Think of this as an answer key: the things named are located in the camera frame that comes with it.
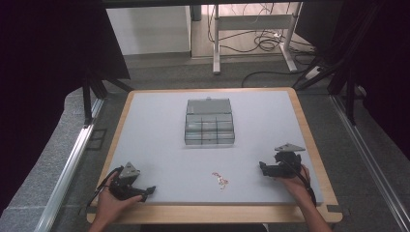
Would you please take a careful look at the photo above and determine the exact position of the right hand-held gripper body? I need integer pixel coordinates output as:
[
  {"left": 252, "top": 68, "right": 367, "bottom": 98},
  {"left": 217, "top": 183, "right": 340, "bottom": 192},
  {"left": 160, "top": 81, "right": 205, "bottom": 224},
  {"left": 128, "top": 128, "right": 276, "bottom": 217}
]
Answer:
[{"left": 272, "top": 142, "right": 307, "bottom": 179}]

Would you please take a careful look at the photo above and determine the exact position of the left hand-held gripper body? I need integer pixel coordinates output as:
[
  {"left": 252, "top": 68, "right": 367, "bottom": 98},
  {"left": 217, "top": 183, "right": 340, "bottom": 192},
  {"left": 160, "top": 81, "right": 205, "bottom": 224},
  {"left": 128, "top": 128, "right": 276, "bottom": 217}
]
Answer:
[{"left": 108, "top": 161, "right": 145, "bottom": 201}]

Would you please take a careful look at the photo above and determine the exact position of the person's left hand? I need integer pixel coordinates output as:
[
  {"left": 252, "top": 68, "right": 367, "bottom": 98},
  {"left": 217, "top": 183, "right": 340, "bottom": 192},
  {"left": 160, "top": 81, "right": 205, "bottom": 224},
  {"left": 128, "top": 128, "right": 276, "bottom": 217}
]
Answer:
[{"left": 96, "top": 171, "right": 143, "bottom": 224}]

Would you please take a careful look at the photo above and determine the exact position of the person's right hand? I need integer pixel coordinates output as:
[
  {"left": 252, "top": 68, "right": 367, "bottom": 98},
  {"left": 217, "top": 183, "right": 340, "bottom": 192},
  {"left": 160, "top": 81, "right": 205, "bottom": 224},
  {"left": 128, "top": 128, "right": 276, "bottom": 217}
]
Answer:
[{"left": 276, "top": 163, "right": 312, "bottom": 202}]

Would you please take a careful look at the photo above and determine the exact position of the grey table mat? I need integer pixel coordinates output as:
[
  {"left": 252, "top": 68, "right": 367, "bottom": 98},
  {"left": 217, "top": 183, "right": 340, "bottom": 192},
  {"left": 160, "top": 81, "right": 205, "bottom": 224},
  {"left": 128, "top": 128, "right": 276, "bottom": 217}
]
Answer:
[{"left": 105, "top": 89, "right": 325, "bottom": 206}]

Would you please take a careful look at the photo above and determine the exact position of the wooden table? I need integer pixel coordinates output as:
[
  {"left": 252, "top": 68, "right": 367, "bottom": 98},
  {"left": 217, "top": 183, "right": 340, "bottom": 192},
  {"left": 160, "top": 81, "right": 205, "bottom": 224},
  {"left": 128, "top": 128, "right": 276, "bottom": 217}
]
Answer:
[{"left": 85, "top": 86, "right": 343, "bottom": 225}]

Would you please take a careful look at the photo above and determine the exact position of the clear plastic compartment box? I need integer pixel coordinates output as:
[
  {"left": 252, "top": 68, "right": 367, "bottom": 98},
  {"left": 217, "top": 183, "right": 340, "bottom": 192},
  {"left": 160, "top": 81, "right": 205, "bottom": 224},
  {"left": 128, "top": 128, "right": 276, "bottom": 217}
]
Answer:
[{"left": 184, "top": 97, "right": 236, "bottom": 146}]

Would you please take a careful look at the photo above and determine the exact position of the white power strip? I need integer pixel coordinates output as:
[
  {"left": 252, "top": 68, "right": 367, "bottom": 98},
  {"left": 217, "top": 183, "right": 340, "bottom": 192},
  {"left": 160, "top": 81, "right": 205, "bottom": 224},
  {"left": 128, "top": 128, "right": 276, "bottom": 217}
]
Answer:
[{"left": 304, "top": 65, "right": 322, "bottom": 80}]

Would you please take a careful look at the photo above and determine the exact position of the black metal stand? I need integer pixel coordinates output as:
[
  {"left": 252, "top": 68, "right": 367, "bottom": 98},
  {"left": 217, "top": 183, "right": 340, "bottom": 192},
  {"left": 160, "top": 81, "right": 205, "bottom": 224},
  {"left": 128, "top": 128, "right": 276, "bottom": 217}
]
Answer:
[
  {"left": 80, "top": 69, "right": 133, "bottom": 128},
  {"left": 293, "top": 52, "right": 360, "bottom": 127}
]

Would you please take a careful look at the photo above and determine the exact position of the black curtain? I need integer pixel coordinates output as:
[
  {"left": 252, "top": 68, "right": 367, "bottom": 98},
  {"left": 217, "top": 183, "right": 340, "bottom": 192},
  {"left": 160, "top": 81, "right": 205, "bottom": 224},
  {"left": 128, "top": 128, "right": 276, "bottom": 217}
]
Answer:
[
  {"left": 294, "top": 0, "right": 410, "bottom": 162},
  {"left": 0, "top": 0, "right": 132, "bottom": 216}
]

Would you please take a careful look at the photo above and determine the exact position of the white panel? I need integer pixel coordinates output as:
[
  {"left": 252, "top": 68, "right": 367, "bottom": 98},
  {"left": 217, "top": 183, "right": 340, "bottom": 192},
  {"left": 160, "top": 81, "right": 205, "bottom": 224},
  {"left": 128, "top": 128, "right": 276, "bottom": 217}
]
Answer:
[{"left": 105, "top": 5, "right": 192, "bottom": 57}]

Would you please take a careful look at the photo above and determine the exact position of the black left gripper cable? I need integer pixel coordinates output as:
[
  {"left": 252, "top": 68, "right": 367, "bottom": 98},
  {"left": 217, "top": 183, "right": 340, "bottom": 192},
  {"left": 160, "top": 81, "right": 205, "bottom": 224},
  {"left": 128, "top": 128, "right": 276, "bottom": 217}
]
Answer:
[{"left": 86, "top": 165, "right": 126, "bottom": 208}]

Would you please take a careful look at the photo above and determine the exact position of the red and white bead chain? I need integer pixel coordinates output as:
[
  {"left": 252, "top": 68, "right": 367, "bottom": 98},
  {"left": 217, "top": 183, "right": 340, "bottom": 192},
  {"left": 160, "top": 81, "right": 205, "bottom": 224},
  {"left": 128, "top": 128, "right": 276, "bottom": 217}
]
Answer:
[{"left": 211, "top": 171, "right": 230, "bottom": 191}]

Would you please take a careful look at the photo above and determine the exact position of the black floor bracket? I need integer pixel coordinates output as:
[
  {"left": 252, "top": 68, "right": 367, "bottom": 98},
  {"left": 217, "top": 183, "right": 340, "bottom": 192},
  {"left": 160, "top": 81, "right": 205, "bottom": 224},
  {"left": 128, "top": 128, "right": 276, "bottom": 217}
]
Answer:
[{"left": 85, "top": 128, "right": 108, "bottom": 152}]

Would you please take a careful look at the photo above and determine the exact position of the aluminium floor rail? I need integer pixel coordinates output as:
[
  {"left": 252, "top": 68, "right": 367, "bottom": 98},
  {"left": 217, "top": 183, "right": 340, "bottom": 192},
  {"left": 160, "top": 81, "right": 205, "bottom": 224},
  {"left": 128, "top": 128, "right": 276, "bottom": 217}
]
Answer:
[
  {"left": 331, "top": 94, "right": 410, "bottom": 232},
  {"left": 33, "top": 97, "right": 105, "bottom": 232}
]

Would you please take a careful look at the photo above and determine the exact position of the black floor cable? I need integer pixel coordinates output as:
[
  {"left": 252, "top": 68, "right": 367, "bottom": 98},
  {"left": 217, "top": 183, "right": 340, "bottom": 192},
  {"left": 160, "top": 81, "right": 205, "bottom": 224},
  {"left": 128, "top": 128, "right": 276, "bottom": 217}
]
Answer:
[{"left": 241, "top": 68, "right": 312, "bottom": 89}]

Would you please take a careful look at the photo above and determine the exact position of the tangle of floor cables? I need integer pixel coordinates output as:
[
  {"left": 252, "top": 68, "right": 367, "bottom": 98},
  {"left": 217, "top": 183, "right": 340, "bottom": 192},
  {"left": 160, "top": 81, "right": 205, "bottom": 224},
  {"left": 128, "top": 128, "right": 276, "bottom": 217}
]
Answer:
[{"left": 207, "top": 2, "right": 317, "bottom": 55}]

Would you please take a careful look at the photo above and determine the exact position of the white desk frame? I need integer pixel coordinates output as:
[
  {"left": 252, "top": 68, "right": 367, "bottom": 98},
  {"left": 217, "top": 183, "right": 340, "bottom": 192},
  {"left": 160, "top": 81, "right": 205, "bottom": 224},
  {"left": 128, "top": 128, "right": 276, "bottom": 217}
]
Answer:
[{"left": 212, "top": 2, "right": 304, "bottom": 75}]

